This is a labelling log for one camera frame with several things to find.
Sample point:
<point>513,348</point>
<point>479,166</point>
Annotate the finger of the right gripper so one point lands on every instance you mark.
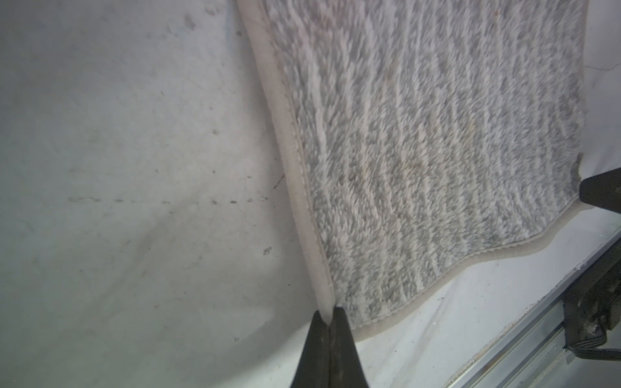
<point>602,191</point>

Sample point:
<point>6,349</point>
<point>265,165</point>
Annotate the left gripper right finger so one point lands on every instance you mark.
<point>345,368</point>

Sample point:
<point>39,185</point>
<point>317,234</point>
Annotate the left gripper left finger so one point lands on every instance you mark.
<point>313,367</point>

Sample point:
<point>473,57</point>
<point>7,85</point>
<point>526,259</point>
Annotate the grey striped dishcloth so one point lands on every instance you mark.
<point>419,138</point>

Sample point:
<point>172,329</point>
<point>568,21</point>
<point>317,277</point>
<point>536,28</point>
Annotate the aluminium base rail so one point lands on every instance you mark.
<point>533,354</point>

